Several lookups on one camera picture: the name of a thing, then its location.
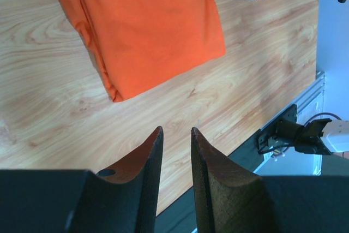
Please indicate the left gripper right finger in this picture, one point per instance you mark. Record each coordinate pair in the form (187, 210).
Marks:
(308, 203)

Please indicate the orange t shirt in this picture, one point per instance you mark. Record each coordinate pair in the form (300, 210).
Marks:
(139, 44)

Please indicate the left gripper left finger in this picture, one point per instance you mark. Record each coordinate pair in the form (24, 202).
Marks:
(122, 197)

